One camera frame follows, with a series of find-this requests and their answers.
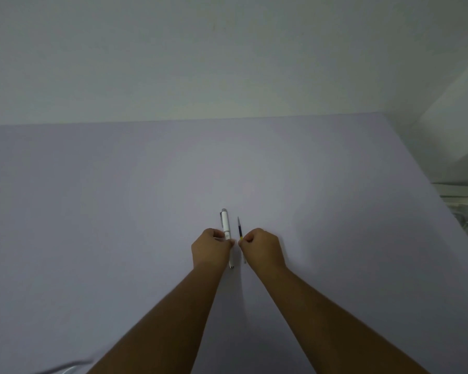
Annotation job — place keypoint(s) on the white pen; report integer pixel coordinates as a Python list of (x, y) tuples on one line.
[(225, 223)]

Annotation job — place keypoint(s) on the person's left forearm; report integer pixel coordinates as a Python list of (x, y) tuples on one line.
[(162, 327)]

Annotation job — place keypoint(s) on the person's right forearm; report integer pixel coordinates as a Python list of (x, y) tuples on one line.
[(327, 327)]

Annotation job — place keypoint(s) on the person's left hand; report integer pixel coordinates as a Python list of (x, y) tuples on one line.
[(208, 249)]

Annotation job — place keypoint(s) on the person's left fingers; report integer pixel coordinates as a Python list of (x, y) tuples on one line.
[(220, 236)]

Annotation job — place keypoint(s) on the person's right hand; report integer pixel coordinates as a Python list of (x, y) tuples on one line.
[(266, 251)]

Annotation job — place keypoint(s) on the pen refill with yellow end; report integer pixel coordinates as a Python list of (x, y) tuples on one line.
[(240, 228)]

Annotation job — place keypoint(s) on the person's right fingers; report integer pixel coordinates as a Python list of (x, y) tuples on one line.
[(248, 238)]

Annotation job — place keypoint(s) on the white furniture frame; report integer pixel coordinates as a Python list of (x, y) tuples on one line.
[(458, 190)]

